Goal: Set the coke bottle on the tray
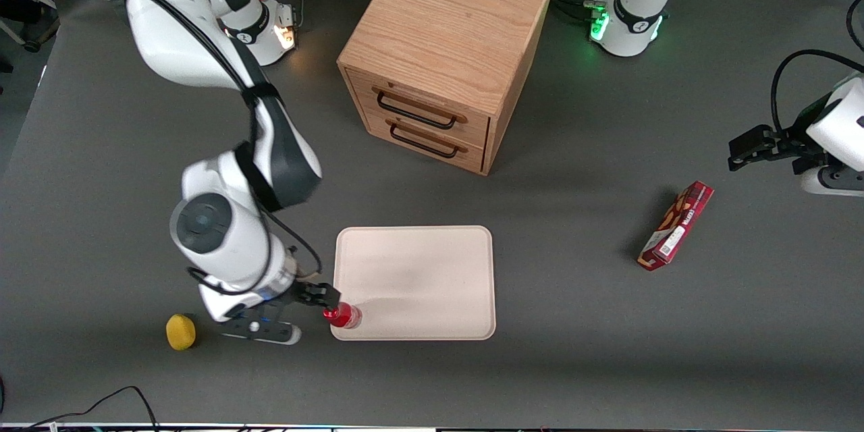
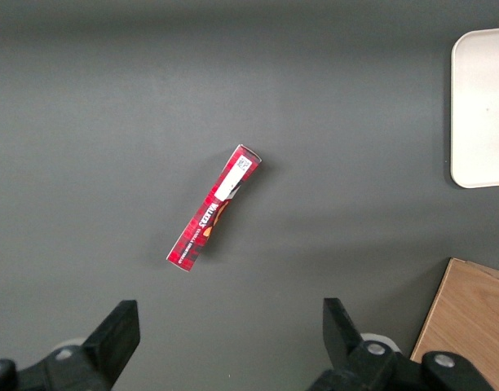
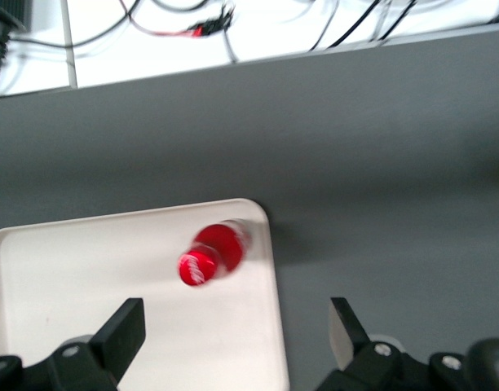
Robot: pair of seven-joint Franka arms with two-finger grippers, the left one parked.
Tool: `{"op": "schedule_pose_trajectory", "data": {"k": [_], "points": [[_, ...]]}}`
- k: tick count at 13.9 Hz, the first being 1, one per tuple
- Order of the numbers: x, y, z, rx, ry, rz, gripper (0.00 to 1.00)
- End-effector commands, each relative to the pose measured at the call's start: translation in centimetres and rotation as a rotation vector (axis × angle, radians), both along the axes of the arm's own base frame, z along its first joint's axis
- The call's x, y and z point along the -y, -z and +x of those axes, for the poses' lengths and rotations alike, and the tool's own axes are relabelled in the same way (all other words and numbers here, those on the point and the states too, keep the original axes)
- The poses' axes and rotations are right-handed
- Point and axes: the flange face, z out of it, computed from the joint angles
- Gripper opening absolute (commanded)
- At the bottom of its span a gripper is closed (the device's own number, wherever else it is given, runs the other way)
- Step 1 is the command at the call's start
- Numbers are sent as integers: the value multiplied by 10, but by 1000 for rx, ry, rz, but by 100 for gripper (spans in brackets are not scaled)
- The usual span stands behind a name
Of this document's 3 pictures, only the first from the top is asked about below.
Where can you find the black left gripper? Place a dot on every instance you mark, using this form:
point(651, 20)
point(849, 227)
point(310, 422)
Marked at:
point(791, 147)

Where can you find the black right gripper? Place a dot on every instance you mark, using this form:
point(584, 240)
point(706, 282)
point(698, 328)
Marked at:
point(303, 293)

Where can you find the red coke bottle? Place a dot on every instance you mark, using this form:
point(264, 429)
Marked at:
point(344, 317)

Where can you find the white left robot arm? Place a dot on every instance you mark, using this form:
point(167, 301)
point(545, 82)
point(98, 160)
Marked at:
point(634, 20)

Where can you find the beige plastic tray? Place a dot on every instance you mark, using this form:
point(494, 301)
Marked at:
point(418, 277)

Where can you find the red snack box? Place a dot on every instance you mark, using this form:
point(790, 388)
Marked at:
point(675, 226)

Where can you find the wooden drawer front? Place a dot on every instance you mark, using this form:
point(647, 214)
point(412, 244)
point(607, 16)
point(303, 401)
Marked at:
point(425, 104)
point(432, 142)

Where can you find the wooden drawer cabinet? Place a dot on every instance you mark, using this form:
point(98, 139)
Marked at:
point(445, 27)

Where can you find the black wheeled stand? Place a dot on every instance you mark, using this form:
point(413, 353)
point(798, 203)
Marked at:
point(27, 13)

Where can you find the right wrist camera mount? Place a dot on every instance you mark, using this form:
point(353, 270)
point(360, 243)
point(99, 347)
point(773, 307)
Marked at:
point(260, 331)

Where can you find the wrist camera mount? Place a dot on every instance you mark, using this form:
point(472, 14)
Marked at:
point(833, 182)
point(260, 331)

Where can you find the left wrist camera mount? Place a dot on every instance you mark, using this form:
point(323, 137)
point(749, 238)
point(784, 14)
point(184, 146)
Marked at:
point(833, 182)

